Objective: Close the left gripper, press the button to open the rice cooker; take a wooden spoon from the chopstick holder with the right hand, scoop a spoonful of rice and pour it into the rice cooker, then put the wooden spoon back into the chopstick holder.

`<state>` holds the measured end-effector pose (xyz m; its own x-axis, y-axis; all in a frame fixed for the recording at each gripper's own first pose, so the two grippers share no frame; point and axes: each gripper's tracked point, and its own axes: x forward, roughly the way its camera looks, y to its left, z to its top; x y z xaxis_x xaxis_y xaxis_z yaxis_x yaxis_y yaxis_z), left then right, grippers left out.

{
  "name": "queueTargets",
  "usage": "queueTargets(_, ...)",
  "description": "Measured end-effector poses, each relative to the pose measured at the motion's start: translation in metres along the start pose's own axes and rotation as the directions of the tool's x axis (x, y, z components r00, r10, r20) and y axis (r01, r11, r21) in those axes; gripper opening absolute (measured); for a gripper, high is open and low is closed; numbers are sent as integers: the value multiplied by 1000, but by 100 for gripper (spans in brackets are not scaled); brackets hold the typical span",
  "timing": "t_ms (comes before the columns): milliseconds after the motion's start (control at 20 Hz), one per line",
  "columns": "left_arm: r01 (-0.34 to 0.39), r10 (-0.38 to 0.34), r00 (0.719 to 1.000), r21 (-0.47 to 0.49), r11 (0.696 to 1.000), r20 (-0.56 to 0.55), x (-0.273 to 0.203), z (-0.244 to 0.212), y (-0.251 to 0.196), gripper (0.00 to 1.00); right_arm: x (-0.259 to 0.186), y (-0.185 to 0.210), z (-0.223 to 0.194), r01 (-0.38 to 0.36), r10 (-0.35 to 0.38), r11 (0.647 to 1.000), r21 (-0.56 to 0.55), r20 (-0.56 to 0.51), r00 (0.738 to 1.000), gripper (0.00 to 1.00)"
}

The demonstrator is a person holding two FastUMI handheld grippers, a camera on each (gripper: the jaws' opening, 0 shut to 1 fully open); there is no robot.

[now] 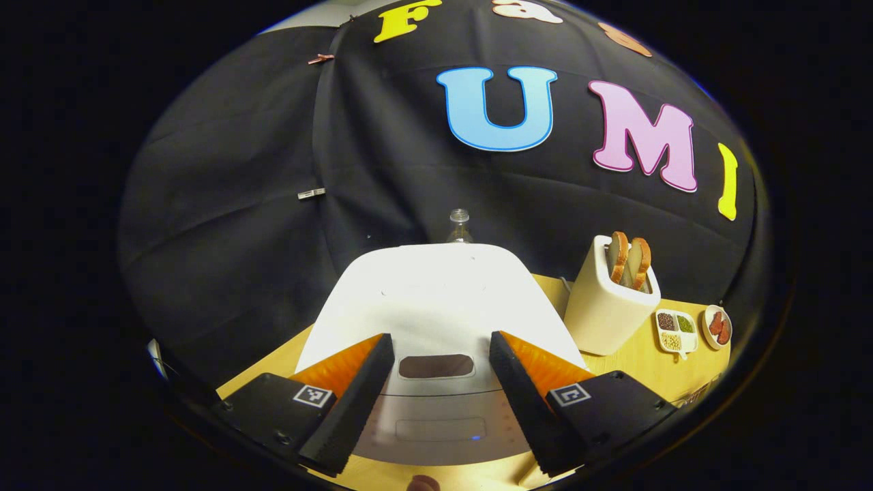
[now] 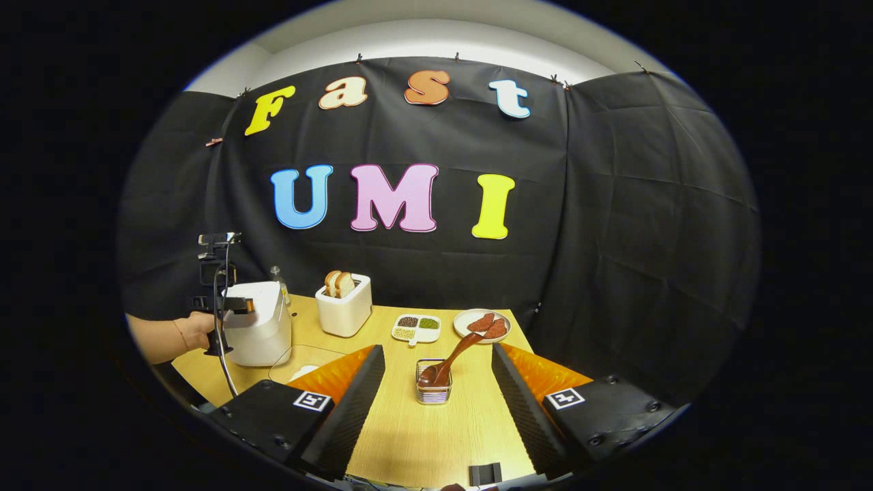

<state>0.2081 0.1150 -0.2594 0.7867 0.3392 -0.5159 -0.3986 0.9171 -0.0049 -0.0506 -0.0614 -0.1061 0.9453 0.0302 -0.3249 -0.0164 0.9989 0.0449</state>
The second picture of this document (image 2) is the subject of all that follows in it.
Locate clear rice container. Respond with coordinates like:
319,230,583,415
268,344,349,384

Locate white round plate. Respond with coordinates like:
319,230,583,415
454,308,512,344

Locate white divided bean dish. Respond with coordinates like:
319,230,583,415
391,314,442,347

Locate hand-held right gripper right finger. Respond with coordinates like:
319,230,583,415
491,343,683,478

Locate white toaster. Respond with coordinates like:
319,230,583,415
315,273,373,338

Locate black backdrop cloth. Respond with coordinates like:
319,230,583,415
117,56,761,406

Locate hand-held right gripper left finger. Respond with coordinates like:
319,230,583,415
208,344,387,481

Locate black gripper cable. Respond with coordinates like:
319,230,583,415
213,244,241,398

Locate brown wooden spoon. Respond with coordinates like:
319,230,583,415
418,329,488,388

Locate white rice cooker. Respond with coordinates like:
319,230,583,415
222,281,293,368

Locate metal wire chopstick holder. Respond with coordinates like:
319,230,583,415
415,359,454,406

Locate small glass bottle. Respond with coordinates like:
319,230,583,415
269,265,292,308

